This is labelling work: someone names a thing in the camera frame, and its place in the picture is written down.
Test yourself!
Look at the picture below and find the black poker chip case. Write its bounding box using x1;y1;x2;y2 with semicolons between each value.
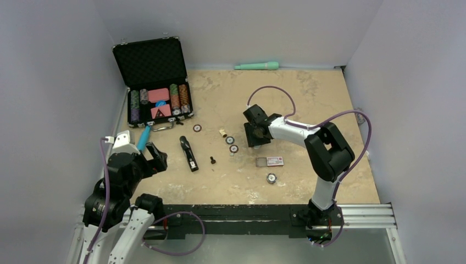
112;36;194;128

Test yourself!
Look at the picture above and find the poker chip upper middle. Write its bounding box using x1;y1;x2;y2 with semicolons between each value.
225;136;235;145

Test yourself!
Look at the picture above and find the red staple box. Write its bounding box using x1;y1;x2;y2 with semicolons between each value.
256;156;284;168

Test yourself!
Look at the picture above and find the poker chip near case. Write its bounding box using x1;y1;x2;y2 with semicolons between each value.
193;124;202;132

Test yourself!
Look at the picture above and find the pink card deck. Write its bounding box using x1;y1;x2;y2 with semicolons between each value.
151;104;172;119
148;87;170;103

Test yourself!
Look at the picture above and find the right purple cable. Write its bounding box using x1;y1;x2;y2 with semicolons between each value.
247;85;373;249

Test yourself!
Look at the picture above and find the pink card deck upper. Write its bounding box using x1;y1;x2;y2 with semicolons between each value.
148;87;170;103

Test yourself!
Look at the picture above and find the orange chip stack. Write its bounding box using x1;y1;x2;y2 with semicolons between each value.
179;84;191;113

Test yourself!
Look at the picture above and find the purple cable loop front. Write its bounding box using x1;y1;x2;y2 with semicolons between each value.
141;212;206;256

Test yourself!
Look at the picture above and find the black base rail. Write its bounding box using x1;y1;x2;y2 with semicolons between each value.
76;203;397;241

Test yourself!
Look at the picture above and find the blue handled tool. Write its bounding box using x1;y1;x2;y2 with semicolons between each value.
136;125;151;152

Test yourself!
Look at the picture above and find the mint green marker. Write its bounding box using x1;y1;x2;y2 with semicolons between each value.
234;62;279;70

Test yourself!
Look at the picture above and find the pink card deck lower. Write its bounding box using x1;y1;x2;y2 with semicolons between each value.
151;104;172;119

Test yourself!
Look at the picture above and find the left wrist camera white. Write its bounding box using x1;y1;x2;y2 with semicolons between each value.
101;130;134;156

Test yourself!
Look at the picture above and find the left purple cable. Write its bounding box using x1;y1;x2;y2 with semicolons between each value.
81;136;112;264

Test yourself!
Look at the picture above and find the grey poker chip front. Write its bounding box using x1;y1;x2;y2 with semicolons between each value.
266;173;277;184

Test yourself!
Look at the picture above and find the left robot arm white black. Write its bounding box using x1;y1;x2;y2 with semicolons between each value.
80;142;168;263

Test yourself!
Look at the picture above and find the orange black poker chip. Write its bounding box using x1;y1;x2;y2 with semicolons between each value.
229;145;239;153

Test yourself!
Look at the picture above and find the black stapler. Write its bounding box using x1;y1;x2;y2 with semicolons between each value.
179;136;199;172

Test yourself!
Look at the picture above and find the green chip stack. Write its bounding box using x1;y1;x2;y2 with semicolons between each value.
130;90;140;122

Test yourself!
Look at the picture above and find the small cork piece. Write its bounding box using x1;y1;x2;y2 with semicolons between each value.
219;129;228;138

